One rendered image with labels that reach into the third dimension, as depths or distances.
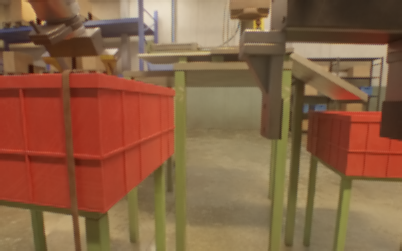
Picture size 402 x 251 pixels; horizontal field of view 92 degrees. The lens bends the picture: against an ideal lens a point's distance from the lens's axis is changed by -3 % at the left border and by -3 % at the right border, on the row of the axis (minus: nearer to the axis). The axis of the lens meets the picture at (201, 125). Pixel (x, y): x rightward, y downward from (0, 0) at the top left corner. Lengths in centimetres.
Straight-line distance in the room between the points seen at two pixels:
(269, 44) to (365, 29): 8
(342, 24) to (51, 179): 44
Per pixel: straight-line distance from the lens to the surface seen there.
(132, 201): 124
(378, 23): 25
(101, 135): 34
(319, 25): 22
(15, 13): 831
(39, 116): 41
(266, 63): 21
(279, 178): 87
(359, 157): 91
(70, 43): 59
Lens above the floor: 80
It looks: 7 degrees down
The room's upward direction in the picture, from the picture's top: 1 degrees clockwise
